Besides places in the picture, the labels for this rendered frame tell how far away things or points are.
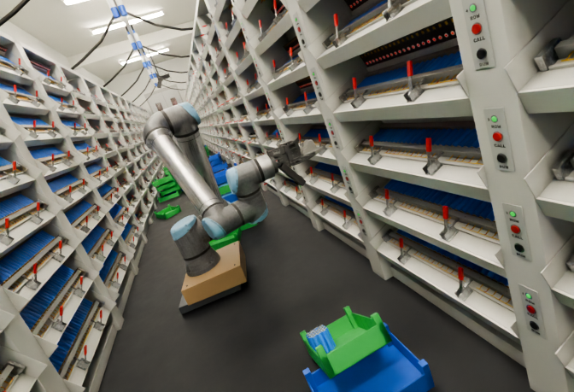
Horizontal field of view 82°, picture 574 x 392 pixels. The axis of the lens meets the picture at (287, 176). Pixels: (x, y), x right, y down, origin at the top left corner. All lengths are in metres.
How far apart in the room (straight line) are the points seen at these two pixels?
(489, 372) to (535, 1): 0.89
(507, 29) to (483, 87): 0.10
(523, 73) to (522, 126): 0.09
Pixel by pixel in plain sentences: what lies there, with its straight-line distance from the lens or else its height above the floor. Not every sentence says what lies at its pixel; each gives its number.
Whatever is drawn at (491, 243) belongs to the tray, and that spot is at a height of 0.36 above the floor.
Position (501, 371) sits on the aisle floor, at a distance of 1.16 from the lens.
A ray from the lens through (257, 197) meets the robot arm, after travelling 1.19.
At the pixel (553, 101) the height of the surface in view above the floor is 0.71.
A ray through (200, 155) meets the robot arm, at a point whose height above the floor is 0.72.
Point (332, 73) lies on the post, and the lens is 1.25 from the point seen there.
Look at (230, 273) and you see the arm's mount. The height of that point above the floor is 0.13.
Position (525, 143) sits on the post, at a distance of 0.70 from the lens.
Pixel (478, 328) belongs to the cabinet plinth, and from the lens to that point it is 1.21.
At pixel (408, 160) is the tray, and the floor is 0.56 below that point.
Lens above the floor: 0.87
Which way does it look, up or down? 14 degrees down
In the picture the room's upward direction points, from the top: 20 degrees counter-clockwise
